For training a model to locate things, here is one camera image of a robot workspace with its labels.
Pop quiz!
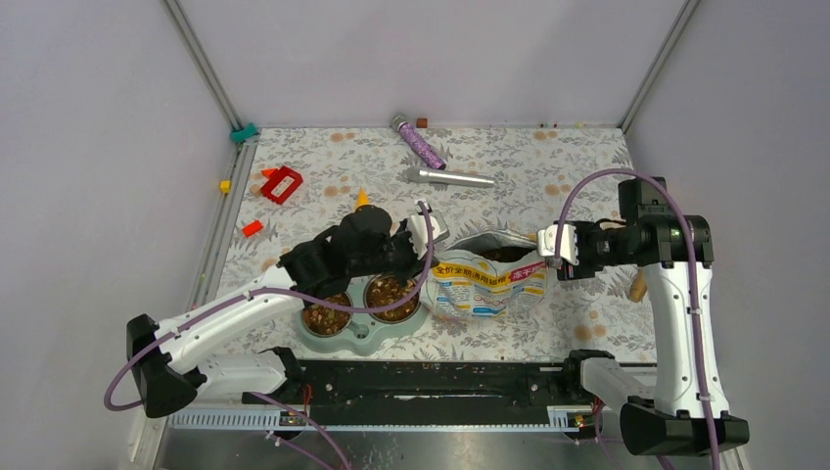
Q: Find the pet food bag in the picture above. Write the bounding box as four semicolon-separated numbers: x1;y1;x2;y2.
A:
420;230;548;320

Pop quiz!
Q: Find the yellow plastic scoop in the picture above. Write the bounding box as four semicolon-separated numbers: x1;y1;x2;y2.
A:
354;188;370;212

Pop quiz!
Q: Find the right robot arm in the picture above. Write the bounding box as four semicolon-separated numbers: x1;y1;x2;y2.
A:
538;168;750;468

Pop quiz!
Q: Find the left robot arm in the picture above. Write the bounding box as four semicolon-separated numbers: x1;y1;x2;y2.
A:
105;201;448;418

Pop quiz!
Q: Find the green double pet bowl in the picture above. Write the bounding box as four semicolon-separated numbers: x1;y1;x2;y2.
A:
297;275;429;356

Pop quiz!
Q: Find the gold microphone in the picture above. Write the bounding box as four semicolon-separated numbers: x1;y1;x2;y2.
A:
628;268;648;303

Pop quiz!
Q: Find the silver metal microphone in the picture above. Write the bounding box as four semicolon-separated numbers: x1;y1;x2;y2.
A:
407;166;495;188

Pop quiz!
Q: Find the purple glitter microphone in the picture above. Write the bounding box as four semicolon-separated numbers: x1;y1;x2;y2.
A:
390;115;446;170

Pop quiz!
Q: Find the floral table mat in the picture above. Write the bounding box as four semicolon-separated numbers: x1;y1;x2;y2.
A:
217;127;656;362

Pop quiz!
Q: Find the red plastic block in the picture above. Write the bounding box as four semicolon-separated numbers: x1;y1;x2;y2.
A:
261;165;303;205

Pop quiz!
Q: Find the small orange-red block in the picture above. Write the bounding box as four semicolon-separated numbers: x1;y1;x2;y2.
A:
242;219;264;238

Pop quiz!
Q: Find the teal corner clip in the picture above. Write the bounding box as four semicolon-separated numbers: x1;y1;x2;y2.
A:
229;122;259;144

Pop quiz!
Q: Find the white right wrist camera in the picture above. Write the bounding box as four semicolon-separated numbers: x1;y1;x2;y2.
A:
535;222;579;268

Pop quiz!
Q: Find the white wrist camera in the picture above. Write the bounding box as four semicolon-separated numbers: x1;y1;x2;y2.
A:
535;222;579;268
406;198;450;250

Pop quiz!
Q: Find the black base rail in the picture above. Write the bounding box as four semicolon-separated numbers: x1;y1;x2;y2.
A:
242;358;598;429

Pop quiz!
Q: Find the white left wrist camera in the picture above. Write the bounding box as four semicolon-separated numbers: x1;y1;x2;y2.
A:
406;198;450;250

